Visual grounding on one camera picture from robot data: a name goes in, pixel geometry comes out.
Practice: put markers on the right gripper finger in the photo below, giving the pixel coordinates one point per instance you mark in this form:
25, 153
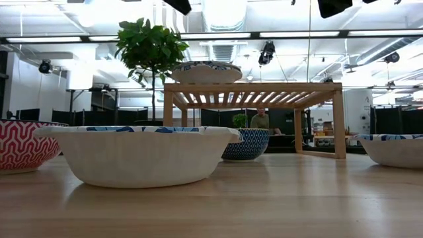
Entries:
333, 6

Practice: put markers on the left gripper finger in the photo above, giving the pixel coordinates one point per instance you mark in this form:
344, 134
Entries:
180, 5

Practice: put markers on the yellow inside blue outside bowl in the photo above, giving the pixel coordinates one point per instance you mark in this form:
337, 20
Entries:
251, 145

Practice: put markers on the slatted wooden shelf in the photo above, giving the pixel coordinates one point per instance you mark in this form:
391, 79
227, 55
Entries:
251, 87

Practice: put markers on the long ceiling strip light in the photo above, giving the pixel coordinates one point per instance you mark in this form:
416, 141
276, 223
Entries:
386, 32
103, 38
215, 35
299, 34
43, 39

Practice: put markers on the green plant in black pot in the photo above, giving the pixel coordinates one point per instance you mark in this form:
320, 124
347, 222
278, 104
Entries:
148, 46

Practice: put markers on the small green background plant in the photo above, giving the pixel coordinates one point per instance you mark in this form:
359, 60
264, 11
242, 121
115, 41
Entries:
239, 120

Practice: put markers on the black partition panel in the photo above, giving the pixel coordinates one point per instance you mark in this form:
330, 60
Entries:
396, 120
99, 118

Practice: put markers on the cluttered background workbench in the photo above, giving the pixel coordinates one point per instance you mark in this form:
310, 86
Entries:
333, 139

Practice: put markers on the person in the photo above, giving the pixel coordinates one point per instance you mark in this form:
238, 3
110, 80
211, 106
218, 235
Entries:
261, 122

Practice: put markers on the navy inside red outside bowl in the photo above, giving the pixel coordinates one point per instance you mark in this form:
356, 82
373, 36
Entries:
23, 145

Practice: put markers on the white round ceiling duct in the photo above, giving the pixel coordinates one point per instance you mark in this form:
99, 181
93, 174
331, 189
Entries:
224, 15

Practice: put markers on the silver spiral ceiling duct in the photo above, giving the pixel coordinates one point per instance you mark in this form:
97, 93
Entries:
386, 49

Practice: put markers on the black ceiling-mounted camera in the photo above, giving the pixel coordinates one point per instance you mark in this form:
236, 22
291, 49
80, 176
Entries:
267, 53
392, 57
45, 66

